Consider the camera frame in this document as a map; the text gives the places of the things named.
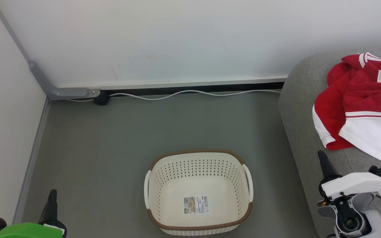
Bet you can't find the grey fabric sofa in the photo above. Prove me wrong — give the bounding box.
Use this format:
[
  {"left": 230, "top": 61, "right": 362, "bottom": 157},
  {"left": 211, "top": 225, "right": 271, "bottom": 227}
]
[{"left": 278, "top": 46, "right": 381, "bottom": 238}]

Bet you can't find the black round frame foot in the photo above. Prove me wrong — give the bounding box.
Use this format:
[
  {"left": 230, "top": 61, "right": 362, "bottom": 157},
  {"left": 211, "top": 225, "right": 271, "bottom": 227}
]
[{"left": 94, "top": 91, "right": 111, "bottom": 106}]

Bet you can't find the grey side skirting strip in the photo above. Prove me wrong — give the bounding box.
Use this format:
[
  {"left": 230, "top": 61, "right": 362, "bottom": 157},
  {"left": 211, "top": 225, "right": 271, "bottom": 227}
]
[{"left": 12, "top": 98, "right": 50, "bottom": 225}]

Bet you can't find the printed basket sticker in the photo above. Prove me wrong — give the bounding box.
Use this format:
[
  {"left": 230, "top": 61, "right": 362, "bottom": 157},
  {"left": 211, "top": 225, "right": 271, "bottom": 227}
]
[{"left": 183, "top": 195, "right": 209, "bottom": 214}]

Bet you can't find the grey metal frame post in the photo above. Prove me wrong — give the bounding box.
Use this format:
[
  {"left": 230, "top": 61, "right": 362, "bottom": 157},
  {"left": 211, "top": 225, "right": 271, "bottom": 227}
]
[{"left": 0, "top": 0, "right": 101, "bottom": 100}]

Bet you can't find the white and black baseboard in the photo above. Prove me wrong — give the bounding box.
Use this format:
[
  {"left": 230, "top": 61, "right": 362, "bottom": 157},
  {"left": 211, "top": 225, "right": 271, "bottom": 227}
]
[{"left": 58, "top": 75, "right": 288, "bottom": 97}]

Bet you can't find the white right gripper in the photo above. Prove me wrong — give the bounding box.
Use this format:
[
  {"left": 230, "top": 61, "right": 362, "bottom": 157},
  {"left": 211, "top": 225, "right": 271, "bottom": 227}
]
[{"left": 317, "top": 150, "right": 381, "bottom": 202}]

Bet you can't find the red and white shirt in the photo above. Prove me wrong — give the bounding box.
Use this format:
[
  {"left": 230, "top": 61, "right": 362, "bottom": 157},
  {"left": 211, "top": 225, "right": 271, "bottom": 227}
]
[{"left": 312, "top": 52, "right": 381, "bottom": 166}]

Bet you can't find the cream perforated laundry basket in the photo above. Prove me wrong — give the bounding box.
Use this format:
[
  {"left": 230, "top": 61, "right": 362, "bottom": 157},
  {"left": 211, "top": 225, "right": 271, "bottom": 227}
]
[{"left": 144, "top": 149, "right": 254, "bottom": 236}]

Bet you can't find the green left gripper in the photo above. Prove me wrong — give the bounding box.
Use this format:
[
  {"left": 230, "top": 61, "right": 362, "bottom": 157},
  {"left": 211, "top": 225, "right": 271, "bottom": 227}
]
[{"left": 0, "top": 189, "right": 67, "bottom": 238}]

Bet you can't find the white floor cable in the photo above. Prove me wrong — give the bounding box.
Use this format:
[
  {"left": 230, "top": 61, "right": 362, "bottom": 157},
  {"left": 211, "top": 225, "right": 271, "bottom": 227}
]
[{"left": 66, "top": 89, "right": 282, "bottom": 102}]

